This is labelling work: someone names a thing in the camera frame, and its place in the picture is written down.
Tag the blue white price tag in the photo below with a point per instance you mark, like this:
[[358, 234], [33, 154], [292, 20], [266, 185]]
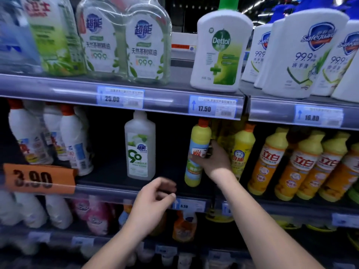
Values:
[[82, 242], [346, 220], [39, 237], [219, 256], [226, 209], [318, 116], [190, 205], [166, 250], [212, 106], [120, 97]]

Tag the orange detergent bottle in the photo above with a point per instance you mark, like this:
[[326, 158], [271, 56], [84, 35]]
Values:
[[124, 217], [184, 228]]

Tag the white background shelf unit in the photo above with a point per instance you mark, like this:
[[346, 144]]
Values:
[[182, 44]]

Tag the white bottle with green cap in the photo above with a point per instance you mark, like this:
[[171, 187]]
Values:
[[221, 53]]

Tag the clear bottle with white label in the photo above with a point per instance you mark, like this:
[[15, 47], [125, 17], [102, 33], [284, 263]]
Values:
[[148, 47], [101, 39]]

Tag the person's left forearm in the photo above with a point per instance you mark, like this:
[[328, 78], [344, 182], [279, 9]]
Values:
[[115, 250]]

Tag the grey metal shelf rail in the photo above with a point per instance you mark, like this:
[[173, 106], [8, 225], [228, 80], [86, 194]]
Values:
[[64, 92], [269, 112], [294, 211], [61, 235], [106, 193]]

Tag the plain white bottle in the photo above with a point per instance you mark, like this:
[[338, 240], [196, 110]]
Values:
[[8, 207], [59, 211], [32, 210]]

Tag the person's left thumb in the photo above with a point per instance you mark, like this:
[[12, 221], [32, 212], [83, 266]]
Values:
[[167, 201]]

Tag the pink bottle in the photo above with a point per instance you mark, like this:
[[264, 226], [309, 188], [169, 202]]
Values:
[[98, 217], [80, 208]]

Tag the white bottle with orange cap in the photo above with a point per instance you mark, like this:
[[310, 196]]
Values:
[[28, 134], [75, 145], [53, 128]]

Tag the clear bottle with blue label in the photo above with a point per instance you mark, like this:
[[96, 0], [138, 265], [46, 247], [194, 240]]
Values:
[[15, 33]]

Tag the yellow bottle with blue label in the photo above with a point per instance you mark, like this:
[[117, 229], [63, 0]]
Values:
[[199, 134]]

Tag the translucent white detergent bottle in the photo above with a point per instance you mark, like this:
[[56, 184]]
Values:
[[140, 148]]

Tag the person's left hand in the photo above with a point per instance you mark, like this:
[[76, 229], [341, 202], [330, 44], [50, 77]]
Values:
[[145, 204]]

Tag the person's right thumb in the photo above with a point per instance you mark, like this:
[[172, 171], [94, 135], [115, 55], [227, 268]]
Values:
[[197, 159]]

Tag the white handwash bottle blue pump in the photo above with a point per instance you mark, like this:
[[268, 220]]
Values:
[[305, 53], [256, 53], [336, 64], [266, 67], [349, 84]]

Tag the yellow bottle with cat label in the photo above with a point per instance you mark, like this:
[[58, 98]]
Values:
[[241, 154]]

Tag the person's right hand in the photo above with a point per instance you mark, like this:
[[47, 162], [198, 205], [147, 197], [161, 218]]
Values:
[[217, 163]]

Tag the yellow bottle cap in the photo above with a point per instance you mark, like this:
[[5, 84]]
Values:
[[218, 217]]

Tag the person's right forearm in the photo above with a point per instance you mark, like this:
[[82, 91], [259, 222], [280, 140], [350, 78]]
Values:
[[260, 229]]

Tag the orange price sign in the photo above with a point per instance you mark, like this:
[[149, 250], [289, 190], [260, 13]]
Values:
[[39, 179]]

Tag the yellow bottle with orange label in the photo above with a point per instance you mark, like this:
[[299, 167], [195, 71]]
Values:
[[298, 168], [322, 168], [266, 162], [340, 176]]

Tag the clear bottle with green label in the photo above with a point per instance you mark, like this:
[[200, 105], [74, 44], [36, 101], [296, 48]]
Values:
[[54, 36]]

